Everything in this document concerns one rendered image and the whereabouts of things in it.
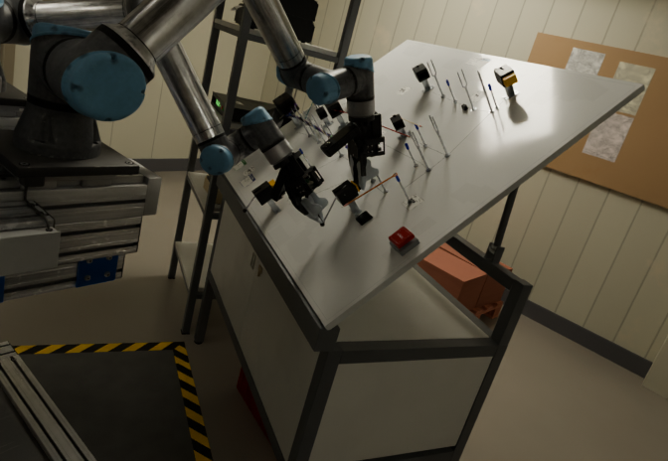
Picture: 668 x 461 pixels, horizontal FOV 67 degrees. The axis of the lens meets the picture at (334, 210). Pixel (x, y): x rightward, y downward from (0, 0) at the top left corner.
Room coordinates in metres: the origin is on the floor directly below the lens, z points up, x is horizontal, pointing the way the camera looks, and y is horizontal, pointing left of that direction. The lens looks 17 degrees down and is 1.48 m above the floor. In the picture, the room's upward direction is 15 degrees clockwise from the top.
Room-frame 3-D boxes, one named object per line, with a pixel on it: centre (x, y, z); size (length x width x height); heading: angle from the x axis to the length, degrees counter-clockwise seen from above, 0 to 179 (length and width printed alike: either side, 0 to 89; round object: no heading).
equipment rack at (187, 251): (2.49, 0.48, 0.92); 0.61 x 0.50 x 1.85; 29
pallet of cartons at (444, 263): (3.40, -0.70, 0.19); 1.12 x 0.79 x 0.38; 55
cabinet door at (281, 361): (1.34, 0.07, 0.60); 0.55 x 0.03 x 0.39; 29
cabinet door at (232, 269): (1.82, 0.33, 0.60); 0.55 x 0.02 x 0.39; 29
